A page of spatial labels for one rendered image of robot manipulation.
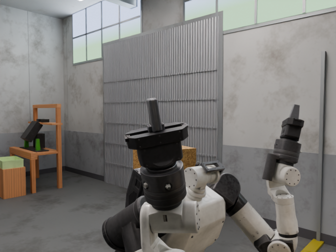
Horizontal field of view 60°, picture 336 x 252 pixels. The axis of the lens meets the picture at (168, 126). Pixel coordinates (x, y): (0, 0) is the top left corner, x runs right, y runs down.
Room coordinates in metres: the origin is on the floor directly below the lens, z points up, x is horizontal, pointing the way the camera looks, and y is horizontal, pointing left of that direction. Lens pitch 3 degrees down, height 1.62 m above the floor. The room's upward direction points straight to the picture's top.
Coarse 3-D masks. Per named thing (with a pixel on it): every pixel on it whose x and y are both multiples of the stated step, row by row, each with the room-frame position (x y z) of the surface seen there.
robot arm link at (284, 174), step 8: (280, 152) 1.01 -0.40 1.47; (288, 152) 1.00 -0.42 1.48; (272, 160) 1.01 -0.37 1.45; (280, 160) 1.02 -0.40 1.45; (288, 160) 1.00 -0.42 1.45; (296, 160) 1.01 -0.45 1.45; (264, 168) 1.02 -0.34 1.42; (272, 168) 1.01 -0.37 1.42; (280, 168) 1.00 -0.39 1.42; (288, 168) 0.97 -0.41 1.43; (264, 176) 1.01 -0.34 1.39; (272, 176) 1.01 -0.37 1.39; (280, 176) 0.99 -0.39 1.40; (288, 176) 0.97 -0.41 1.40; (296, 176) 0.98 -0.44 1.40; (288, 184) 0.97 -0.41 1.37; (296, 184) 0.98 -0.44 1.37
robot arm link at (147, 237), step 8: (144, 208) 0.60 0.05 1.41; (144, 216) 0.59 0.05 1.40; (144, 224) 0.59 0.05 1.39; (144, 232) 0.59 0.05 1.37; (144, 240) 0.59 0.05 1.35; (152, 240) 0.60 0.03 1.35; (160, 240) 0.64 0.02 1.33; (144, 248) 0.59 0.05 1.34; (152, 248) 0.58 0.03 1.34; (160, 248) 0.62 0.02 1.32; (168, 248) 0.63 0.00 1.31
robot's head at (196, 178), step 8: (192, 168) 0.87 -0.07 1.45; (200, 168) 0.89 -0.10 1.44; (184, 176) 0.90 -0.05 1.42; (192, 176) 0.87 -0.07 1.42; (200, 176) 0.86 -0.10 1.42; (208, 176) 0.90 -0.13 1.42; (216, 176) 0.92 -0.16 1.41; (192, 184) 0.87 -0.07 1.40; (200, 184) 0.87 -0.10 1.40; (192, 192) 0.90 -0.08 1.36; (200, 192) 0.91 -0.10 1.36
